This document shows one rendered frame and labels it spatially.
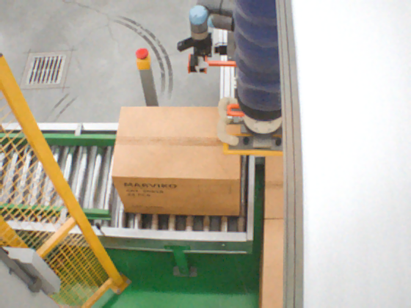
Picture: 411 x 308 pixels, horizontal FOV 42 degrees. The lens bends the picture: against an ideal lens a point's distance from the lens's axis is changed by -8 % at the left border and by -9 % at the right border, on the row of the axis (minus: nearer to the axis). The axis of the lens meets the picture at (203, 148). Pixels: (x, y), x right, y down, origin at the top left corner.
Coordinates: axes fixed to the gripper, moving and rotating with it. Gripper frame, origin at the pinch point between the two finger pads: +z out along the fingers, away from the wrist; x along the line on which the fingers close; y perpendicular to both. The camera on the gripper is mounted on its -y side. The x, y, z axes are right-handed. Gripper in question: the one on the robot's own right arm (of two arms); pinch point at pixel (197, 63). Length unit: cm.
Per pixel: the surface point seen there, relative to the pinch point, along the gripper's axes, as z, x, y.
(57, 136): 60, -4, -84
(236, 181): 32, -43, 19
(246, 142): 8.3, -36.9, 23.0
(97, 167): 69, -18, -59
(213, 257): 124, -46, 5
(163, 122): 29.1, -13.7, -17.4
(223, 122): 3.9, -30.0, 13.1
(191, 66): -2.2, -3.7, -2.5
